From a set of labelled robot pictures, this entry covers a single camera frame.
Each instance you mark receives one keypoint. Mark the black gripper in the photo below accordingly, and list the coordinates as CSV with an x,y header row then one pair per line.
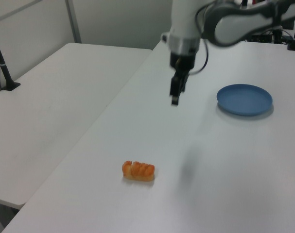
x,y
182,61

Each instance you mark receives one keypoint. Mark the orange braided bread loaf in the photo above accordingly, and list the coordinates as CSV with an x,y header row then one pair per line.
x,y
137,171

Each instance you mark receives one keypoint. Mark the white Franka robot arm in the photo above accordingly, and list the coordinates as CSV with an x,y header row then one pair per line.
x,y
183,19

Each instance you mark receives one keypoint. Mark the blue round plate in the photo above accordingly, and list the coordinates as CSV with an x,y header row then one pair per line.
x,y
244,99

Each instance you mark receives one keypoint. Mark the black electronics box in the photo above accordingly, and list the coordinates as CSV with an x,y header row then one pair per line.
x,y
261,38

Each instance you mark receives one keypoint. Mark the white side table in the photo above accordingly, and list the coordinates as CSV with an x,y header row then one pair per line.
x,y
52,109

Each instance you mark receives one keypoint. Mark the grey partition post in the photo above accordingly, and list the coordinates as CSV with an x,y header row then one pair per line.
x,y
73,21

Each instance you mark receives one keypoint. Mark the black camera stand pole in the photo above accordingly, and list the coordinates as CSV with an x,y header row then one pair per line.
x,y
2,65

